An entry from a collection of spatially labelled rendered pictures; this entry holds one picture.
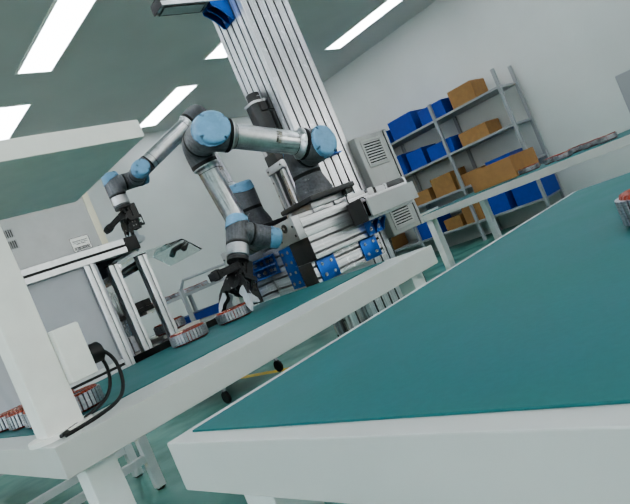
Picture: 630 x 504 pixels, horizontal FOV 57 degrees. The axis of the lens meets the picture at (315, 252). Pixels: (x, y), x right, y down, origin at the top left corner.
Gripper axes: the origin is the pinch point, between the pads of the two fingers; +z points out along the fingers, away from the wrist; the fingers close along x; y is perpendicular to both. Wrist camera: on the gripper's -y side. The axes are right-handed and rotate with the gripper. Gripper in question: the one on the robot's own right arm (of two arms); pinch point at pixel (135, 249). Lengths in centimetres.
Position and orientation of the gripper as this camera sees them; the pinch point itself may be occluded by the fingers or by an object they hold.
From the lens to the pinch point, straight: 264.5
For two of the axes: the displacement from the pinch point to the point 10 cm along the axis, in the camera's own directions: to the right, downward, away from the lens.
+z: 3.9, 9.2, 0.1
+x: -5.4, 2.2, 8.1
